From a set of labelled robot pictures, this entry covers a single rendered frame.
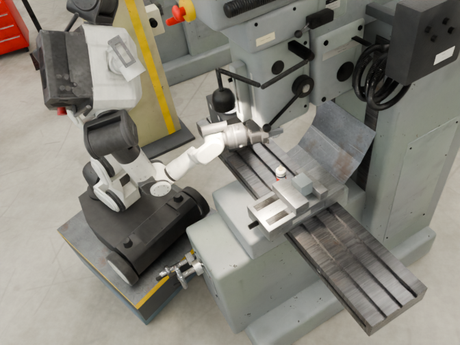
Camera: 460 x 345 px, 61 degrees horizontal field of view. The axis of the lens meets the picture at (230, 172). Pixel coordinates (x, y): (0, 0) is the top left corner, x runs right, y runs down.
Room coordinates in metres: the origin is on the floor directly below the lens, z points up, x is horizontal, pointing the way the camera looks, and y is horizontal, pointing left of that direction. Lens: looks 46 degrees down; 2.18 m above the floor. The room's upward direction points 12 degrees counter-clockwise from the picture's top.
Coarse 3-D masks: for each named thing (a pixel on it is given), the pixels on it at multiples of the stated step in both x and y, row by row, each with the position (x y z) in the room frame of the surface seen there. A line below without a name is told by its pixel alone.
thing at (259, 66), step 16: (304, 32) 1.04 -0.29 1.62; (240, 48) 1.07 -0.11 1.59; (272, 48) 1.00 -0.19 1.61; (256, 64) 1.00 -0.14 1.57; (272, 64) 0.99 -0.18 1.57; (288, 64) 1.01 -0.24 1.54; (256, 80) 1.00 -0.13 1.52; (288, 80) 1.01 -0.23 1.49; (256, 96) 1.01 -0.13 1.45; (272, 96) 0.99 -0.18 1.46; (288, 96) 1.01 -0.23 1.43; (256, 112) 1.02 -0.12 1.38; (272, 112) 0.99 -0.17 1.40; (288, 112) 1.01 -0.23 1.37; (304, 112) 1.03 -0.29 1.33; (272, 128) 0.99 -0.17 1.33
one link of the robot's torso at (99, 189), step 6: (96, 186) 1.50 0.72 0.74; (102, 186) 1.51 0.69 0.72; (108, 186) 1.53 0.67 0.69; (96, 192) 1.48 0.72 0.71; (102, 192) 1.45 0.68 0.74; (102, 198) 1.44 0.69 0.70; (108, 198) 1.40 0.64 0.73; (108, 204) 1.41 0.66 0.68; (114, 204) 1.37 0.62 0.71; (114, 210) 1.39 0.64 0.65
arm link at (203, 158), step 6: (216, 138) 1.06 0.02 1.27; (204, 144) 1.05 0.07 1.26; (210, 144) 1.04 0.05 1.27; (216, 144) 1.04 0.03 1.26; (222, 144) 1.05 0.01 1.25; (192, 150) 1.07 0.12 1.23; (198, 150) 1.05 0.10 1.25; (204, 150) 1.04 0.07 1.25; (210, 150) 1.04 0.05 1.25; (216, 150) 1.04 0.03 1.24; (222, 150) 1.04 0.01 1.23; (192, 156) 1.05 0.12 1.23; (198, 156) 1.03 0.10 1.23; (204, 156) 1.03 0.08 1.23; (210, 156) 1.03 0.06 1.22; (216, 156) 1.04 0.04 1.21; (198, 162) 1.04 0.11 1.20; (204, 162) 1.03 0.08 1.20
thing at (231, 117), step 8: (208, 96) 1.52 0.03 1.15; (208, 104) 1.50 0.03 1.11; (216, 112) 1.39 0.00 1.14; (232, 112) 1.34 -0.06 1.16; (216, 120) 1.42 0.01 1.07; (224, 120) 1.32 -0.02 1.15; (232, 120) 1.32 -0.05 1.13; (240, 120) 1.33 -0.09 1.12; (248, 120) 1.34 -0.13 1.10; (248, 144) 1.34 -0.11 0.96
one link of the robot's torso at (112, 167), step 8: (72, 112) 1.32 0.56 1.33; (72, 120) 1.34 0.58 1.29; (80, 120) 1.30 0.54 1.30; (88, 120) 1.33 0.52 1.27; (80, 128) 1.33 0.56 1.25; (104, 160) 1.31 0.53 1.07; (112, 160) 1.31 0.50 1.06; (112, 168) 1.30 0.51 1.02; (120, 168) 1.32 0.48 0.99; (112, 176) 1.30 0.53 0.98
